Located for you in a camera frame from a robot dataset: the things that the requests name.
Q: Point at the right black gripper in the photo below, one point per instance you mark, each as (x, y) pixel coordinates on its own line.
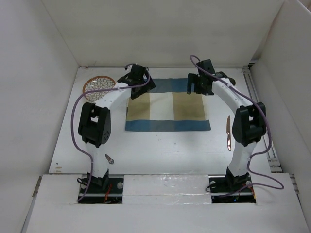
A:
(193, 78)

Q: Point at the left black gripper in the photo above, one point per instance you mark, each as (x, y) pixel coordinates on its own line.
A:
(146, 88)

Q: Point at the blue beige checkered placemat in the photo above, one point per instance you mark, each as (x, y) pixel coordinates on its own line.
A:
(168, 108)

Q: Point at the patterned ceramic plate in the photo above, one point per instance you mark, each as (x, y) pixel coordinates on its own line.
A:
(97, 83)

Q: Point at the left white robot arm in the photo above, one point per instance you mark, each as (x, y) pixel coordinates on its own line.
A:
(95, 118)

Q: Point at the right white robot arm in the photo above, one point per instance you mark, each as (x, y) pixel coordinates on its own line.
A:
(248, 125)

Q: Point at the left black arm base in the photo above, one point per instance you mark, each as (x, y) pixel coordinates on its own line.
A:
(102, 190)

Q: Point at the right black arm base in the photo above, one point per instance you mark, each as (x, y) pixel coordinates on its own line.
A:
(223, 192)

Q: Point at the copper knife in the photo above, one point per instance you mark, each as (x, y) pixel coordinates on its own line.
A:
(228, 132)

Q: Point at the iridescent metal fork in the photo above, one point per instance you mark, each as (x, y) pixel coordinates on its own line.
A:
(109, 159)

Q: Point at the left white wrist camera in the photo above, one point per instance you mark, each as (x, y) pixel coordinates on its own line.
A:
(128, 67)

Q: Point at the aluminium rail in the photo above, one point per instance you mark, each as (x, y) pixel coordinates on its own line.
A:
(273, 160)

